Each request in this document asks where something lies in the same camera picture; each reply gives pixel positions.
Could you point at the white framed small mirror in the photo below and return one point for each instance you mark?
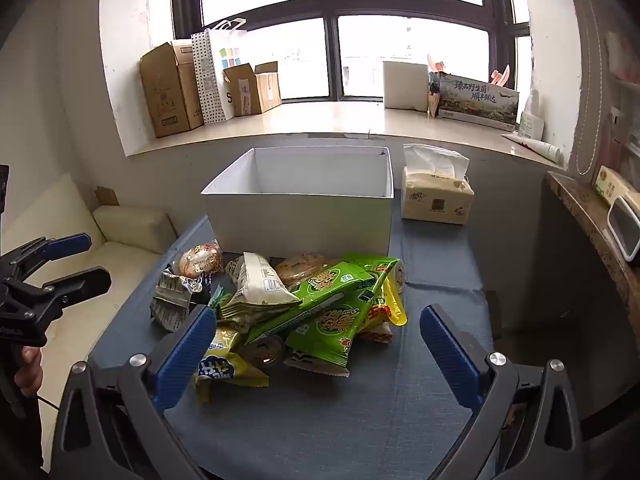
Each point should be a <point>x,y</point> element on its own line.
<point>625,230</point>

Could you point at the silver blue snack packet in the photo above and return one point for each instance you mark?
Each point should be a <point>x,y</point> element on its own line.
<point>170,302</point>

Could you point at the white snack packet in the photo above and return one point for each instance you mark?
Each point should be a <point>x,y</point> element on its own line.
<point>260,280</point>

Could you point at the printed gift box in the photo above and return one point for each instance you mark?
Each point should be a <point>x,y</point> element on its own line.
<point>475,102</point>

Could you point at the dark framed window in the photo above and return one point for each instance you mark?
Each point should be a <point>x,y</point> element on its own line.
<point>327,35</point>

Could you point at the round tan cracker packet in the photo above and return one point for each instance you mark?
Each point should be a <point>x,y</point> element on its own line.
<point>300,266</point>

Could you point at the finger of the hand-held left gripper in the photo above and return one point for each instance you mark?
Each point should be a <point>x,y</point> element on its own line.
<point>75,282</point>
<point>65,246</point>

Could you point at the person's left hand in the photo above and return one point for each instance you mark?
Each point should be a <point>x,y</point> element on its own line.
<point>27,367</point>

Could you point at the white foam box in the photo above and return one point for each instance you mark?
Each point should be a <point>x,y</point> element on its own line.
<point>405,85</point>

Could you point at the white plastic bottle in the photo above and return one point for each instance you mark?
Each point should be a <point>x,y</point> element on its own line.
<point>530,122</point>

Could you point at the white cardboard box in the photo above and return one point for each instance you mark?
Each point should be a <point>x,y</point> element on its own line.
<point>300,220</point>

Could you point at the beige green tissue box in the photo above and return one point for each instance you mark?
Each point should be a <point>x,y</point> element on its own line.
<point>615,185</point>

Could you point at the cream leather sofa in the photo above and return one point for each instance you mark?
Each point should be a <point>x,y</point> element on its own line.
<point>125,230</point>

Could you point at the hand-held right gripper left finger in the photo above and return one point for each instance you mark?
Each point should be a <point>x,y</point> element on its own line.
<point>185,355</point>

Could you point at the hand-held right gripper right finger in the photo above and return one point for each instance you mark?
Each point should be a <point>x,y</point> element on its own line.
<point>450,355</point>

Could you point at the pink plastic toy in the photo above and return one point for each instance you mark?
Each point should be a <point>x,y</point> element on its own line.
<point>436,62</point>
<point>501,76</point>

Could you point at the white tube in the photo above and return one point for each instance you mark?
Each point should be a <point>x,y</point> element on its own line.
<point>537,146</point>

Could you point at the white paper bag coloured squares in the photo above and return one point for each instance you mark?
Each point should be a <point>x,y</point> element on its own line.
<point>230,45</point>

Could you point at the beige tissue pack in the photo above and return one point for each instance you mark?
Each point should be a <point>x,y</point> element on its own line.
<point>435,200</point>

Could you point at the brown stone side counter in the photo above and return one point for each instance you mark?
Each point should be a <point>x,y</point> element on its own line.
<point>585,210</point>

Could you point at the small open cardboard box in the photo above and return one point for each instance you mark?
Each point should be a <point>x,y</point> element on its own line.
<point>250,92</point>

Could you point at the beige snack packet red end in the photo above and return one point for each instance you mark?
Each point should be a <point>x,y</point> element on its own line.
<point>377,335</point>

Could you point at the polka dot paper bag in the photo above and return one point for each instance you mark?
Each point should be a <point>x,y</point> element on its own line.
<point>207,85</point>

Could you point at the blue table cloth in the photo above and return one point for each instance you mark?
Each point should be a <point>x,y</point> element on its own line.
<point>375,410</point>

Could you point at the round orange pastry packet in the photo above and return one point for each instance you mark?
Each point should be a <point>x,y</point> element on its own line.
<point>200,259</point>

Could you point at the green yellow snack packet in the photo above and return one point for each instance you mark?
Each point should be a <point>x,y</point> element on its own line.
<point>375,263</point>

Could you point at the tall brown cardboard box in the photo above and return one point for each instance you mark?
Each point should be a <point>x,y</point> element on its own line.
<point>167,95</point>

